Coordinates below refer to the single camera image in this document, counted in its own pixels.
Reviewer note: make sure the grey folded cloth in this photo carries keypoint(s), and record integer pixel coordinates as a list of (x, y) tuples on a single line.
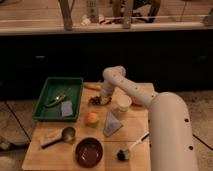
[(112, 124)]

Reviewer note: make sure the dark red bowl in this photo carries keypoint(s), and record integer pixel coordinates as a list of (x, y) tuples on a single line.
[(88, 152)]

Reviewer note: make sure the green plastic tray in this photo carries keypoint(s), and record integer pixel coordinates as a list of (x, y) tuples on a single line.
[(54, 86)]

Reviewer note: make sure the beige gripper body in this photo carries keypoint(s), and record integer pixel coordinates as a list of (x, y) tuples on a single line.
[(105, 99)]

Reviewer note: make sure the dark purple grape bunch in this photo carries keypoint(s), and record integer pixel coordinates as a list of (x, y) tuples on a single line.
[(96, 100)]

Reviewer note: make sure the orange plastic bowl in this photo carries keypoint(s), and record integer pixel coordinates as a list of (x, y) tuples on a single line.
[(136, 102)]

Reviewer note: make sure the black and white dish brush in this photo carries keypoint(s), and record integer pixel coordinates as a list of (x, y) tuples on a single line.
[(124, 154)]

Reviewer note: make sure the orange fruit toy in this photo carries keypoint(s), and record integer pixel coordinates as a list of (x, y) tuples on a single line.
[(92, 119)]

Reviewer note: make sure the green utensil in tray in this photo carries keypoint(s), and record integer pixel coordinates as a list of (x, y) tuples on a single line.
[(56, 100)]

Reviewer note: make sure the metal measuring cup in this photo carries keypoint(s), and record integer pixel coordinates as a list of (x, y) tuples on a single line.
[(67, 136)]

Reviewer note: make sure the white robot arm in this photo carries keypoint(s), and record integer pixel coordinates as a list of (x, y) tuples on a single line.
[(170, 132)]

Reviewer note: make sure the grey sponge in tray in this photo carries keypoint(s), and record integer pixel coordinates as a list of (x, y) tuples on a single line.
[(66, 108)]

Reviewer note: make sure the white paper cup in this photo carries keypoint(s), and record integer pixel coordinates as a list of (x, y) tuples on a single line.
[(122, 103)]

